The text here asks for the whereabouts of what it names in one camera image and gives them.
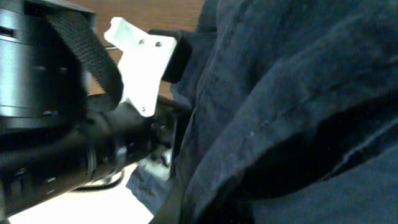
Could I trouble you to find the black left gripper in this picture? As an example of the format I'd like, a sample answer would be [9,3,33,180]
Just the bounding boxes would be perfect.
[86,30,192,181]

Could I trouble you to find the navy blue shorts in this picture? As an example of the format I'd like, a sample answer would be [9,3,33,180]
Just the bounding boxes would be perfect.
[127,0,397,223]

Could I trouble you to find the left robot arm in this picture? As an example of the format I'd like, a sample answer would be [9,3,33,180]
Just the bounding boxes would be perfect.
[1,0,192,220]

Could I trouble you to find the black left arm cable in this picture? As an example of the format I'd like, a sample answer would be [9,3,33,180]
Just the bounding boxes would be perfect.
[73,169,126,192]

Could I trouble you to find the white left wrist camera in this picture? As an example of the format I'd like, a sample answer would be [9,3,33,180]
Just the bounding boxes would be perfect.
[104,17,177,118]

